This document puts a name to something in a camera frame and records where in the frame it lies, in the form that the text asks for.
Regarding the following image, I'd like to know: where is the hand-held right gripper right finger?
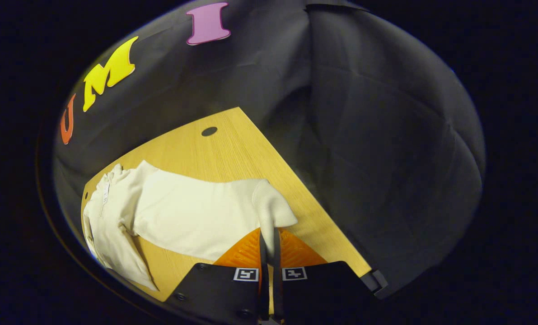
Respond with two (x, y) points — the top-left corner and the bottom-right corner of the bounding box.
(272, 227), (379, 323)

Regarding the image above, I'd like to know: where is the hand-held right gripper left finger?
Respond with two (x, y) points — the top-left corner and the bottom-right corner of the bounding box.
(166, 227), (270, 325)

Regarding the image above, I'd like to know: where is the cream sweatshirt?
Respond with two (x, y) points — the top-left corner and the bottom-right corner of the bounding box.
(83, 160), (299, 292)

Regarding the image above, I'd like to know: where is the black backdrop cloth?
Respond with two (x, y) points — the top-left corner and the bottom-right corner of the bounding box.
(52, 0), (486, 301)

